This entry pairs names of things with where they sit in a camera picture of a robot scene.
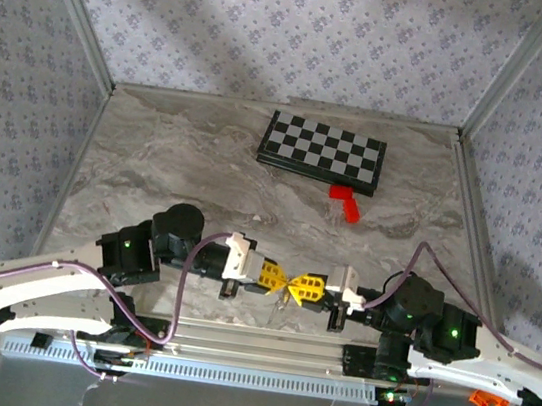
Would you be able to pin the small black box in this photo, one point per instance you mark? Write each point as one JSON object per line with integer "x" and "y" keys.
{"x": 40, "y": 340}

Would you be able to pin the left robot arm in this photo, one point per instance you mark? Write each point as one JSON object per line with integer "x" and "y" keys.
{"x": 38, "y": 281}

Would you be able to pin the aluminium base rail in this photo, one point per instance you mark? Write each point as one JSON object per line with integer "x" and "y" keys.
{"x": 256, "y": 345}

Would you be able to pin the red plastic block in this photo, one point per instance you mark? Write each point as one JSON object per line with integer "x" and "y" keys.
{"x": 348, "y": 206}

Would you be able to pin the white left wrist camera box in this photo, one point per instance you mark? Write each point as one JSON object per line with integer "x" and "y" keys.
{"x": 238, "y": 259}

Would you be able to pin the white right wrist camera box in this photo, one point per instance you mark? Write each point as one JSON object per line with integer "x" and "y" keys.
{"x": 343, "y": 279}

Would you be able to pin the orange pipe elbow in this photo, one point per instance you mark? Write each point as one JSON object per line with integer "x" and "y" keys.
{"x": 480, "y": 400}

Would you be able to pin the black grey chessboard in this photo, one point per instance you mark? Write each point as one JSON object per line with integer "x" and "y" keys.
{"x": 321, "y": 147}

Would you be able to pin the aluminium frame post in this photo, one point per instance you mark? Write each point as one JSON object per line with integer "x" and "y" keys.
{"x": 514, "y": 70}
{"x": 83, "y": 20}

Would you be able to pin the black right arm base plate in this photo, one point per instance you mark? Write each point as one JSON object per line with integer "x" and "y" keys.
{"x": 355, "y": 361}

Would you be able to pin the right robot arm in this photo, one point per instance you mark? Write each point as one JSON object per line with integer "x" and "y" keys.
{"x": 504, "y": 377}

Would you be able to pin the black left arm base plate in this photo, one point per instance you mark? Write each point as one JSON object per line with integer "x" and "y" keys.
{"x": 154, "y": 335}

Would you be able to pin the small circuit board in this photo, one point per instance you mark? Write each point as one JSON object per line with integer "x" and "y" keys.
{"x": 392, "y": 397}
{"x": 120, "y": 358}

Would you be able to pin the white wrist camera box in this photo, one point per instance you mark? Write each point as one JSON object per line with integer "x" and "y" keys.
{"x": 343, "y": 279}
{"x": 238, "y": 259}

